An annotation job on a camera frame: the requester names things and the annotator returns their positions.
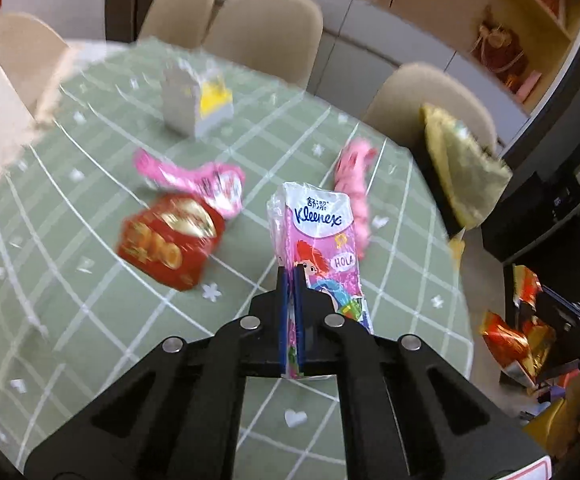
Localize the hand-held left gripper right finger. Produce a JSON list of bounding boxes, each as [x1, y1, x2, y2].
[[295, 266, 553, 480]]

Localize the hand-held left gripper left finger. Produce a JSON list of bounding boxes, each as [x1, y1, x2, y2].
[[24, 266, 291, 480]]

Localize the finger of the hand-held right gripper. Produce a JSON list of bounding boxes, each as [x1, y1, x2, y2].
[[532, 284, 580, 333]]

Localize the colourful printed tissue pack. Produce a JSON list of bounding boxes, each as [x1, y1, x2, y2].
[[266, 181, 375, 380]]

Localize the red gold snack wrapper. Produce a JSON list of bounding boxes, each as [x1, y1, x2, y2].
[[479, 310, 557, 388]]

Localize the black cabinet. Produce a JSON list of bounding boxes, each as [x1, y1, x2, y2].
[[480, 125, 580, 263]]

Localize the red snack packet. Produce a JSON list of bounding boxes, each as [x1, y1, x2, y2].
[[116, 194, 226, 292]]

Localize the pink wrapper packet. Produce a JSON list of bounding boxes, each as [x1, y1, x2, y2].
[[331, 139, 381, 261]]

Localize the pink sachet with cartoon face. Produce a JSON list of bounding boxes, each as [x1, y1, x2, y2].
[[134, 148, 247, 219]]

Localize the yellow cushion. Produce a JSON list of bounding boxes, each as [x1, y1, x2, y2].
[[421, 103, 514, 229]]

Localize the green checked tablecloth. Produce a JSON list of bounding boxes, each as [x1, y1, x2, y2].
[[0, 40, 475, 480]]

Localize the pink box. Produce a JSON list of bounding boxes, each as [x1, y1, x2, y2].
[[514, 71, 542, 100]]

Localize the white yellow open carton box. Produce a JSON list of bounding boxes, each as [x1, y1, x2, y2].
[[161, 57, 235, 138]]

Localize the beige chair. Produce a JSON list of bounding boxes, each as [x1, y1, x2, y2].
[[204, 0, 324, 92], [137, 0, 217, 52], [362, 62, 498, 153], [0, 12, 69, 113]]

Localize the seated doll in red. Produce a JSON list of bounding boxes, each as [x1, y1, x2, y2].
[[476, 6, 527, 83]]

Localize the grey low cabinet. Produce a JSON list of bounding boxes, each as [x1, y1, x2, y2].
[[185, 0, 531, 141]]

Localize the wooden wall shelf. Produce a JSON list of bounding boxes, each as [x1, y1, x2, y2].
[[487, 0, 580, 113]]

